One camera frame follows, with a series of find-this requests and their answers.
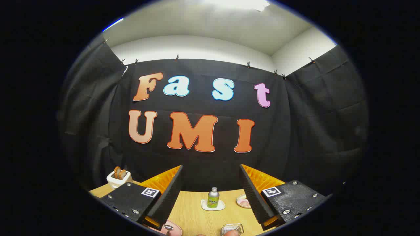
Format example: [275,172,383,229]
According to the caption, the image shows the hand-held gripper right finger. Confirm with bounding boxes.
[239,164,332,231]

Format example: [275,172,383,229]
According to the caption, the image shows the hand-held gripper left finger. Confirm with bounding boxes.
[98,165,183,231]

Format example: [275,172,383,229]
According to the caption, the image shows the white oval food plate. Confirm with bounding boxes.
[236,194,252,209]

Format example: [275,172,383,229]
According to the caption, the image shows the pink round plate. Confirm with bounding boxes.
[149,220,183,236]

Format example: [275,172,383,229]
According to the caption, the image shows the white square coaster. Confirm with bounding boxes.
[201,199,226,211]

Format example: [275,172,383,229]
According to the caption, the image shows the perforated metal basket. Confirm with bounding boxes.
[221,223,244,236]

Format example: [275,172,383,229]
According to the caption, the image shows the green label metal bottle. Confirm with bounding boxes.
[207,187,220,208]

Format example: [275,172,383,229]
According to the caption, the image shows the cream toaster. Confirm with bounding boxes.
[106,170,133,189]

